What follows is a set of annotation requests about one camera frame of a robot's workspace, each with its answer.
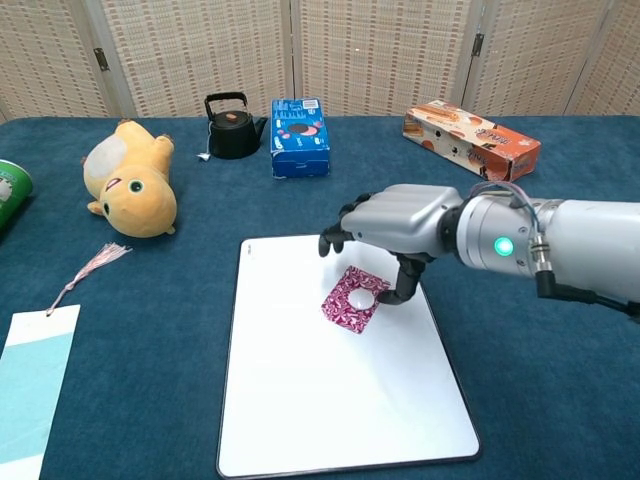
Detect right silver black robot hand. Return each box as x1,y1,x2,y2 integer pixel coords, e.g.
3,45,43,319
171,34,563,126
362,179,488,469
318,183,464,307

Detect pink patterned square packet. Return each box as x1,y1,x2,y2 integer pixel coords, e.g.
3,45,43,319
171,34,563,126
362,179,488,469
320,265,392,335

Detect white rectangular whiteboard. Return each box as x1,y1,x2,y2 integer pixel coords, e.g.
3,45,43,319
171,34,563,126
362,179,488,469
215,234,482,480

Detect orange biscuit box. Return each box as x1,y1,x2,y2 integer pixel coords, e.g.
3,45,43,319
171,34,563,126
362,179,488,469
402,99,543,189

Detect blue Oreo cookie box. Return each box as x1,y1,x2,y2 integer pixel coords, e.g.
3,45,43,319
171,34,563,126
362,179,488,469
269,96,332,180

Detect black cast iron teapot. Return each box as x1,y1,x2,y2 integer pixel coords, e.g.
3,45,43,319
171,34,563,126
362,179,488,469
203,92,269,161

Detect woven bamboo folding screen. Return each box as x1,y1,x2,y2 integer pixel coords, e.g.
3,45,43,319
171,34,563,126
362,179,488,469
0,0,640,124

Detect dark blue tablecloth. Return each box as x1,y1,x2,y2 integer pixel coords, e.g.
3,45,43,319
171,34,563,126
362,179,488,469
0,114,640,480

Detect yellow plush hamster toy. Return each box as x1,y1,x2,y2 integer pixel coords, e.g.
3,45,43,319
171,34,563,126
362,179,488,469
81,118,179,239

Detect green chip can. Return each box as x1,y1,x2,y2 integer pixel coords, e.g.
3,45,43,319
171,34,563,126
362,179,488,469
0,159,35,236

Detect white and blue tasselled bookmark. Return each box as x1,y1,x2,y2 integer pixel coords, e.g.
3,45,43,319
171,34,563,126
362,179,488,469
0,242,134,480

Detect thin coloured wrist wires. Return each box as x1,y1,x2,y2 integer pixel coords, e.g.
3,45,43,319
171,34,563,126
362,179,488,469
468,180,544,236

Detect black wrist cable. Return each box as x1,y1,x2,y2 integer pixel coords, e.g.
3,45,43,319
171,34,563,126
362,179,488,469
529,233,640,317

